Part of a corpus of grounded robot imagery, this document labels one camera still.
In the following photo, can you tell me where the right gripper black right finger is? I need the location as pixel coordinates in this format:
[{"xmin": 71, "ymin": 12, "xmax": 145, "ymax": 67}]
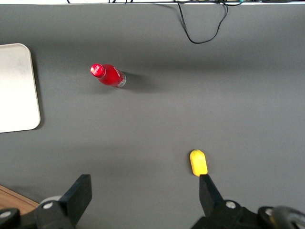
[{"xmin": 199, "ymin": 174, "xmax": 224, "ymax": 218}]

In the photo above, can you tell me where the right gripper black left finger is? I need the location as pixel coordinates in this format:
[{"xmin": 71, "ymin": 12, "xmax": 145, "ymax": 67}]
[{"xmin": 58, "ymin": 174, "xmax": 93, "ymax": 226}]

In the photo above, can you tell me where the white rectangular tray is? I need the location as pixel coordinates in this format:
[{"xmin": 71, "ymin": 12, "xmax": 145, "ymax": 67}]
[{"xmin": 0, "ymin": 43, "xmax": 41, "ymax": 134}]

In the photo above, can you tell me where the yellow lemon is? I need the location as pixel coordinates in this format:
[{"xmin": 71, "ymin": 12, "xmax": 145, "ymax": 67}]
[{"xmin": 189, "ymin": 149, "xmax": 208, "ymax": 177}]

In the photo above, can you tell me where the red soda bottle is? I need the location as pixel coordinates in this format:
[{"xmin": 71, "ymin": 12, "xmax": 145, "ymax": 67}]
[{"xmin": 90, "ymin": 63, "xmax": 127, "ymax": 89}]

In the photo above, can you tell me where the thin black looped cable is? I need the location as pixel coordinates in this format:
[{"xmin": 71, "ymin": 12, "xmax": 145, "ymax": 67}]
[{"xmin": 175, "ymin": 0, "xmax": 229, "ymax": 44}]

